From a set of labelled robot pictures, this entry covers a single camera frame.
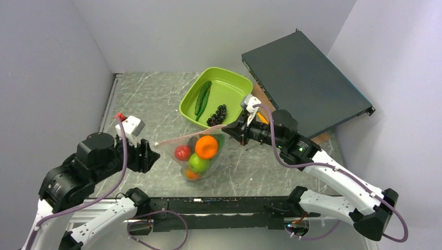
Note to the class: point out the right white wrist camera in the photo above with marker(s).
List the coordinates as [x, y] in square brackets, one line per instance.
[250, 104]

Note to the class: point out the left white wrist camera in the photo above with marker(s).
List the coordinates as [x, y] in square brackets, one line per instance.
[132, 127]

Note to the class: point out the yellow handled screwdriver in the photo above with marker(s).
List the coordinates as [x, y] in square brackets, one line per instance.
[262, 118]

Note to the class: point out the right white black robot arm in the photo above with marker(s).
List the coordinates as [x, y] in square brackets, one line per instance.
[370, 210]

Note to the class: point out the black toy grapes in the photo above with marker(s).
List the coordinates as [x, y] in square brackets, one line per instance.
[218, 116]

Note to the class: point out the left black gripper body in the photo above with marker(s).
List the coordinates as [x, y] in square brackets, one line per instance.
[133, 157]

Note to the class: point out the green toy cucumber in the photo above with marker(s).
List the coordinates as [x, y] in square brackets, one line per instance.
[202, 93]

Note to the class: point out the brown wooden board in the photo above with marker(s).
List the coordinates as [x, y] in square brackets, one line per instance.
[258, 92]

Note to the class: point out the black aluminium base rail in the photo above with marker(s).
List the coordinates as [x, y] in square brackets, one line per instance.
[163, 214]

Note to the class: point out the orange toy fruit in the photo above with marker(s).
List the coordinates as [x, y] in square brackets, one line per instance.
[206, 147]

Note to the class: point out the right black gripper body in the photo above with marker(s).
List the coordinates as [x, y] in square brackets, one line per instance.
[259, 133]

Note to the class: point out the green plastic tray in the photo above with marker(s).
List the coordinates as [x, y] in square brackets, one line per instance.
[227, 88]

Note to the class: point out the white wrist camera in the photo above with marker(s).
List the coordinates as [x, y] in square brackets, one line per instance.
[132, 127]
[250, 104]

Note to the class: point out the red toy pepper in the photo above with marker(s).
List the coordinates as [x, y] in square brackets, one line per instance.
[182, 152]

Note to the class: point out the dark rack server chassis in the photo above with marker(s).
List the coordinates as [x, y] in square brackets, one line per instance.
[297, 76]

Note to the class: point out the green toy apple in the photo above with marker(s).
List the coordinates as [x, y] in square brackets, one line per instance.
[197, 164]

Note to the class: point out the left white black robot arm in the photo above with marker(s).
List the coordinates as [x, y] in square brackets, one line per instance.
[65, 188]

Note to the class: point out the purple toy eggplant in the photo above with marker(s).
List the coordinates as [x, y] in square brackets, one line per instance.
[191, 143]

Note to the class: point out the clear zip top bag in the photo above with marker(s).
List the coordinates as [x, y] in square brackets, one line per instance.
[168, 146]

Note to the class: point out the yellow green toy mango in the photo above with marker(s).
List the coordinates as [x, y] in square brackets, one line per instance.
[191, 175]

